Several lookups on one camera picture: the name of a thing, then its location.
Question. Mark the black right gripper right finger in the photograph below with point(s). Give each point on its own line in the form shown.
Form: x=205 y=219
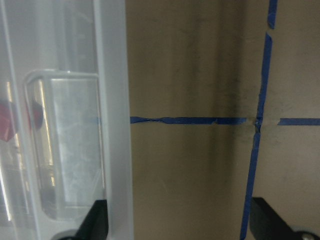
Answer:
x=266 y=224

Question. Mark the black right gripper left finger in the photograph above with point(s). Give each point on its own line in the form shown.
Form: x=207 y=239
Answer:
x=95 y=226

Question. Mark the clear plastic storage box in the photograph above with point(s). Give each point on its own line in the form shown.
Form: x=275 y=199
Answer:
x=62 y=120

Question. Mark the red block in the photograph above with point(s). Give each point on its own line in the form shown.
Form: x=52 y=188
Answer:
x=9 y=118

